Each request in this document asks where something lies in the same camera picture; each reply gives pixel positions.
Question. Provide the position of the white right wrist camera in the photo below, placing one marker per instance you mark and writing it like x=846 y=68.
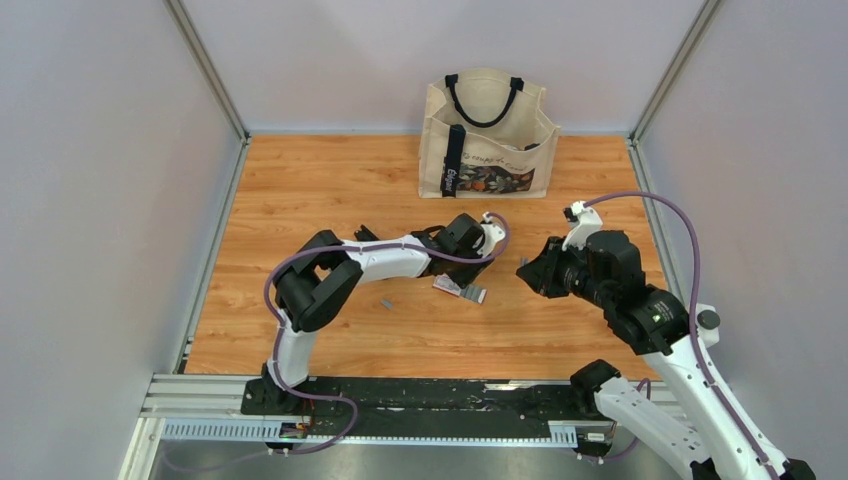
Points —
x=583 y=221

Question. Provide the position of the black stapler base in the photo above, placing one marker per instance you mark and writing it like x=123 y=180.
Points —
x=364 y=234

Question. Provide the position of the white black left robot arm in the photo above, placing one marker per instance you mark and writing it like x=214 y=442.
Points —
x=307 y=291

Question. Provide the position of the aluminium frame rail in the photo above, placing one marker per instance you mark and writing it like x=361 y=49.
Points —
x=189 y=407

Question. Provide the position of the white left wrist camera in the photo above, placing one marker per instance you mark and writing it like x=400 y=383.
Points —
x=496 y=234

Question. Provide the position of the beige canvas tote bag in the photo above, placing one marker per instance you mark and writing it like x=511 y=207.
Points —
x=485 y=134

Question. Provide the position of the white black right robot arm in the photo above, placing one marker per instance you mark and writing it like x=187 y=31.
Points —
x=662 y=358

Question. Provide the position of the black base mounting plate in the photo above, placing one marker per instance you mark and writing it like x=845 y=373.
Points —
x=423 y=407

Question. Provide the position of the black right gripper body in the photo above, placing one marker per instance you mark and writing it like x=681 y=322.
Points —
x=569 y=271

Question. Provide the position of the white plastic bottle black cap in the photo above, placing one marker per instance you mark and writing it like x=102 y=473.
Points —
x=708 y=322

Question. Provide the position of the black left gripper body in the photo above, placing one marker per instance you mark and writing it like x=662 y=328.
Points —
x=465 y=272

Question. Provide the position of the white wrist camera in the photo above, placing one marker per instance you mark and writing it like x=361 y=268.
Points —
x=583 y=221
x=496 y=234

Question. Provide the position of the red staples box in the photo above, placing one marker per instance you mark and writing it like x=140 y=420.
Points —
x=471 y=292

